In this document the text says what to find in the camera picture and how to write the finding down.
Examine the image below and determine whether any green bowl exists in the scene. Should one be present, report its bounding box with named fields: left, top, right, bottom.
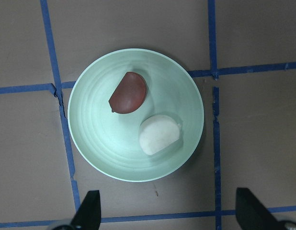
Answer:
left=68, top=48, right=204, bottom=182

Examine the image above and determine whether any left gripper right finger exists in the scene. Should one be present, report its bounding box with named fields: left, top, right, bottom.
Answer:
left=235, top=187, right=282, bottom=230

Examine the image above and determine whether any brown bun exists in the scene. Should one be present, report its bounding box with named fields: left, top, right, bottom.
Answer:
left=108, top=72, right=148, bottom=114

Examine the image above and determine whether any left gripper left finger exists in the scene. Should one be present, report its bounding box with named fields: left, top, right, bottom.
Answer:
left=70, top=190, right=101, bottom=230

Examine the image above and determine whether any white bun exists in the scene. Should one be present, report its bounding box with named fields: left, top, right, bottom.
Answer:
left=138, top=115, right=181, bottom=156

